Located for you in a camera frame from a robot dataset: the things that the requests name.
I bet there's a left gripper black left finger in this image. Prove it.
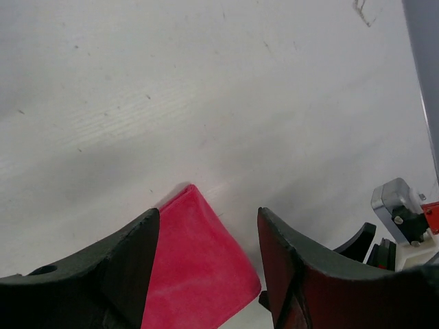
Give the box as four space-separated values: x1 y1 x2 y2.
1 208 160 328

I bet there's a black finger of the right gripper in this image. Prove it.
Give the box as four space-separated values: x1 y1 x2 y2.
334 222 377 263

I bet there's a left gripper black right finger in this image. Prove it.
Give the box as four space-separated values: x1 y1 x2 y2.
257 208 438 328

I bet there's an aluminium side rail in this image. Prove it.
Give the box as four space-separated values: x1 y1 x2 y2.
402 0 439 170

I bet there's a red towel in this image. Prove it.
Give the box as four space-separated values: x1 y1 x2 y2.
141 184 261 328

